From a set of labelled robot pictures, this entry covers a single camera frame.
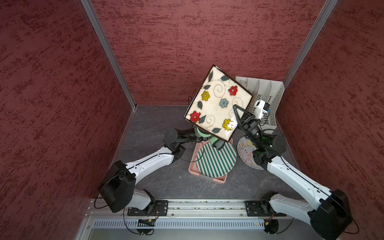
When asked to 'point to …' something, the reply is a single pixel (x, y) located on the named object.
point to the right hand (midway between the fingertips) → (230, 110)
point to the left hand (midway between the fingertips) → (222, 134)
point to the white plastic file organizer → (268, 92)
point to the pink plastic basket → (194, 169)
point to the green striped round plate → (212, 162)
